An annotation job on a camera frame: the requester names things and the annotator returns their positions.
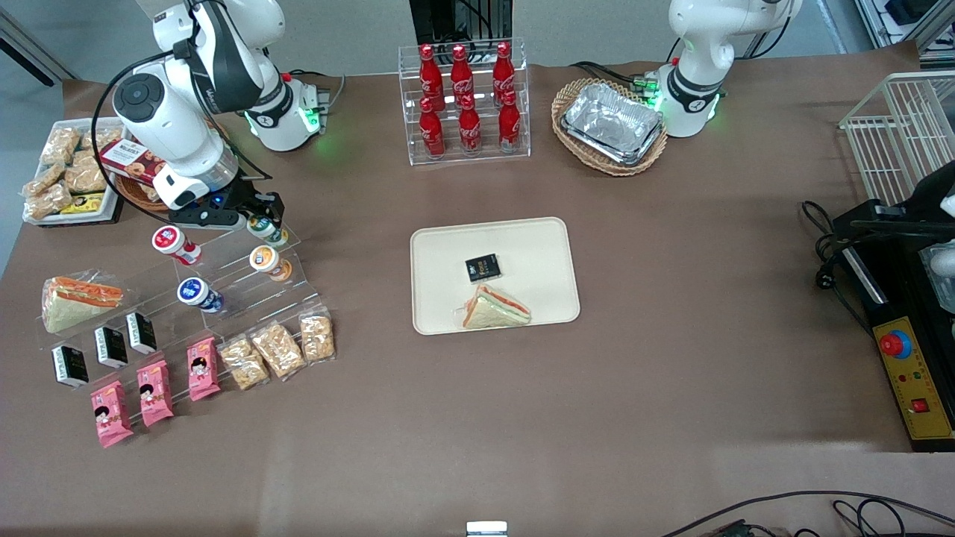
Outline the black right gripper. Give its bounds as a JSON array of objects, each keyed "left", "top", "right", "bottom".
[{"left": 209, "top": 179, "right": 286, "bottom": 228}]

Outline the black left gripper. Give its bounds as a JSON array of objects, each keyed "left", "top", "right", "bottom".
[{"left": 851, "top": 159, "right": 955, "bottom": 243}]

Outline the green lid gum bottle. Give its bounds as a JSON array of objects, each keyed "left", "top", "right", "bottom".
[{"left": 246, "top": 216, "right": 288, "bottom": 248}]

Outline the orange lid gum bottle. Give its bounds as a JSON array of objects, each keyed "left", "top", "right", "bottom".
[{"left": 248, "top": 245, "right": 293, "bottom": 282}]

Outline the red lid gum bottle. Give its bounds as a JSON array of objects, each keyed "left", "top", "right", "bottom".
[{"left": 151, "top": 225, "right": 202, "bottom": 266}]

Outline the blue lid gum bottle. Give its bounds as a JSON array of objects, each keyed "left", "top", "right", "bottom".
[{"left": 177, "top": 277, "right": 225, "bottom": 313}]

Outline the beige plastic tray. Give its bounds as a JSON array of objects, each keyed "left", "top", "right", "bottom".
[{"left": 410, "top": 216, "right": 581, "bottom": 336}]

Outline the clear acrylic stepped stand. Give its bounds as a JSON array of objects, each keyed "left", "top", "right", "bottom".
[
  {"left": 190, "top": 224, "right": 336, "bottom": 377},
  {"left": 41, "top": 239, "right": 225, "bottom": 448}
]

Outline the red cookie box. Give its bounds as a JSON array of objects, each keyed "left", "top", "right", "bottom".
[{"left": 99, "top": 139, "right": 169, "bottom": 187}]

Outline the black yellow control box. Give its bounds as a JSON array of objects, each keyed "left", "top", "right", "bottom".
[{"left": 832, "top": 198, "right": 955, "bottom": 453}]

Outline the white plastic bin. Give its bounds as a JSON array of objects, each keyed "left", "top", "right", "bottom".
[{"left": 22, "top": 117, "right": 134, "bottom": 223}]

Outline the pink snack pack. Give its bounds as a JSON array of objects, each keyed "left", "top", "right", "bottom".
[
  {"left": 187, "top": 336, "right": 222, "bottom": 402},
  {"left": 136, "top": 359, "right": 175, "bottom": 427},
  {"left": 90, "top": 380, "right": 135, "bottom": 449}
]

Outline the small black drink carton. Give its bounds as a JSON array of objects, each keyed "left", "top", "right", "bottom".
[
  {"left": 51, "top": 343, "right": 90, "bottom": 390},
  {"left": 125, "top": 311, "right": 159, "bottom": 355},
  {"left": 93, "top": 326, "right": 130, "bottom": 370}
]

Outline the clear acrylic bottle rack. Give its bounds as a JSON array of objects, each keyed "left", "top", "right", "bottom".
[{"left": 398, "top": 37, "right": 532, "bottom": 166}]

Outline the yellow snack pack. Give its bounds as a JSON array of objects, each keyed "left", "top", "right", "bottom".
[{"left": 60, "top": 192, "right": 105, "bottom": 216}]

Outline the red cola bottle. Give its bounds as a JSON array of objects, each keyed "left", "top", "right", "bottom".
[
  {"left": 419, "top": 43, "right": 444, "bottom": 113},
  {"left": 419, "top": 97, "right": 446, "bottom": 160},
  {"left": 492, "top": 41, "right": 516, "bottom": 105},
  {"left": 450, "top": 45, "right": 475, "bottom": 113},
  {"left": 498, "top": 89, "right": 522, "bottom": 154},
  {"left": 457, "top": 95, "right": 482, "bottom": 156}
]

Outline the wrapped triangle sandwich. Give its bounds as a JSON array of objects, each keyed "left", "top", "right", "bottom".
[
  {"left": 41, "top": 270, "right": 125, "bottom": 334},
  {"left": 454, "top": 283, "right": 533, "bottom": 331}
]

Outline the grey metal shelving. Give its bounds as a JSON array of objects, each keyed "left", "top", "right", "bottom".
[{"left": 854, "top": 0, "right": 955, "bottom": 53}]

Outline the small black square box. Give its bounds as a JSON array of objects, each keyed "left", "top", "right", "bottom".
[{"left": 465, "top": 254, "right": 502, "bottom": 284}]

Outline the black equipment stand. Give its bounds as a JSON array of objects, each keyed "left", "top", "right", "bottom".
[{"left": 409, "top": 0, "right": 516, "bottom": 45}]

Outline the stack of foil trays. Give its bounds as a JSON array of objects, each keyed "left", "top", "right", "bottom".
[{"left": 560, "top": 82, "right": 666, "bottom": 166}]

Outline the light tan wicker basket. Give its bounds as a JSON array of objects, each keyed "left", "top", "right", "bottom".
[{"left": 551, "top": 78, "right": 669, "bottom": 178}]

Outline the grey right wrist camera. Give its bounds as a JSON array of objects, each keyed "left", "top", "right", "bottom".
[{"left": 178, "top": 209, "right": 247, "bottom": 230}]

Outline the black control box cable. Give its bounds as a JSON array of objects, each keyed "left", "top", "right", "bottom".
[{"left": 801, "top": 200, "right": 874, "bottom": 336}]

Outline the white wire basket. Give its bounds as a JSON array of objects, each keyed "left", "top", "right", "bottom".
[{"left": 839, "top": 71, "right": 955, "bottom": 206}]

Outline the grey base cable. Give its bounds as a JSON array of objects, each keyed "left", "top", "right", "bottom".
[{"left": 317, "top": 73, "right": 348, "bottom": 116}]

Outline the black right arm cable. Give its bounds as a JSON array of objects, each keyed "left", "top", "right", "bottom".
[{"left": 93, "top": 0, "right": 273, "bottom": 224}]

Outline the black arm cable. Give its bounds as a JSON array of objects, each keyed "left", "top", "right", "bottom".
[
  {"left": 93, "top": 0, "right": 273, "bottom": 224},
  {"left": 735, "top": 0, "right": 795, "bottom": 60}
]

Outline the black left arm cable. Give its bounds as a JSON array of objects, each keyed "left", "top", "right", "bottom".
[{"left": 735, "top": 0, "right": 795, "bottom": 60}]

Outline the long black floor cable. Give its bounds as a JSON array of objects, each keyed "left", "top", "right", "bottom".
[{"left": 660, "top": 490, "right": 955, "bottom": 537}]

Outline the looped black floor cable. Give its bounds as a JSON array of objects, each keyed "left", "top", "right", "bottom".
[{"left": 832, "top": 498, "right": 955, "bottom": 537}]

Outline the dark metal frame bar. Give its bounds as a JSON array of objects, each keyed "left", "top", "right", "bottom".
[{"left": 0, "top": 9, "right": 60, "bottom": 87}]

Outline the black base cable bundle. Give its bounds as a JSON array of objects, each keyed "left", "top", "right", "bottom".
[{"left": 571, "top": 60, "right": 665, "bottom": 94}]

